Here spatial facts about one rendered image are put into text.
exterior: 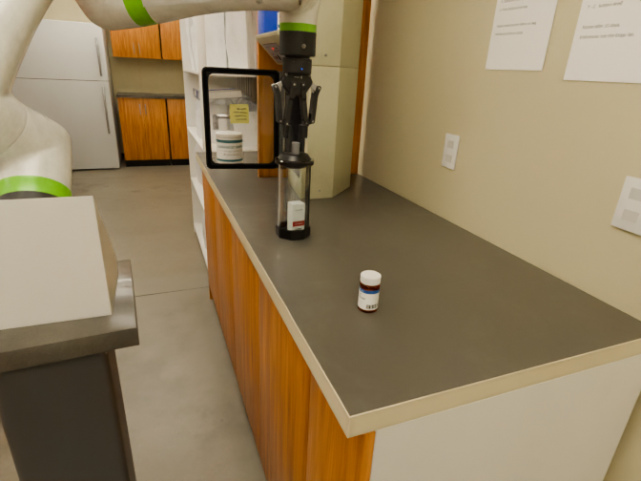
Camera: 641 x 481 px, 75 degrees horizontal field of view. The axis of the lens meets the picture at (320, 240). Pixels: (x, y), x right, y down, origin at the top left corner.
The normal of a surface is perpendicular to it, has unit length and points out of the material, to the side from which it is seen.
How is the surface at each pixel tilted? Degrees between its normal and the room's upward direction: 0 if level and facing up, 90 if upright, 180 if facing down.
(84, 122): 90
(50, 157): 54
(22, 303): 90
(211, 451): 0
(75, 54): 90
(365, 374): 0
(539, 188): 90
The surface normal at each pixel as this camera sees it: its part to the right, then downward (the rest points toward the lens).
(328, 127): 0.36, 0.36
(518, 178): -0.93, 0.10
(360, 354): 0.05, -0.93
